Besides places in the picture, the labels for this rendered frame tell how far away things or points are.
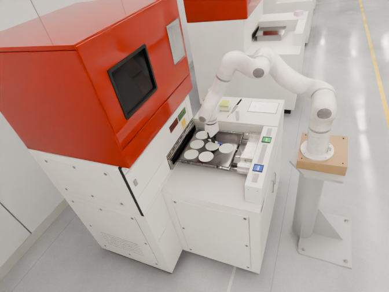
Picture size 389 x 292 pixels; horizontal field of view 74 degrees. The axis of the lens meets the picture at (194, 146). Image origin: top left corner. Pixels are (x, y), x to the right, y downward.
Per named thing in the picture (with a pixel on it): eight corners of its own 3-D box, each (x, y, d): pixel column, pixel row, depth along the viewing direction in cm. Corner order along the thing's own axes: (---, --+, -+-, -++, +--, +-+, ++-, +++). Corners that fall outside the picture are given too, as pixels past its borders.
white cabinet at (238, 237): (184, 255, 215) (160, 192, 164) (219, 173, 281) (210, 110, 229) (261, 280, 191) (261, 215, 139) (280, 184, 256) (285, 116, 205)
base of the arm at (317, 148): (336, 143, 160) (341, 119, 148) (330, 164, 149) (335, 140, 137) (304, 137, 169) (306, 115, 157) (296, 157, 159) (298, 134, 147)
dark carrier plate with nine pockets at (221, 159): (179, 159, 173) (179, 159, 173) (197, 129, 196) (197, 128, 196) (228, 167, 160) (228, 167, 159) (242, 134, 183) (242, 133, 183)
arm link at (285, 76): (324, 119, 137) (323, 101, 148) (342, 103, 128) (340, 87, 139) (245, 70, 132) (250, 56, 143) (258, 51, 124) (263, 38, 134)
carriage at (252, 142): (237, 173, 161) (237, 170, 159) (250, 137, 185) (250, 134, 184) (249, 175, 158) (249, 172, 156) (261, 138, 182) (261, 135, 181)
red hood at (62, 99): (27, 149, 152) (-48, 49, 115) (109, 84, 207) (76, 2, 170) (130, 169, 123) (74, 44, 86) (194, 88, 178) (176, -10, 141)
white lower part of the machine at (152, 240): (104, 252, 229) (59, 193, 178) (149, 185, 285) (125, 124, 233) (174, 278, 202) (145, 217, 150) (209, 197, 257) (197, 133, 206)
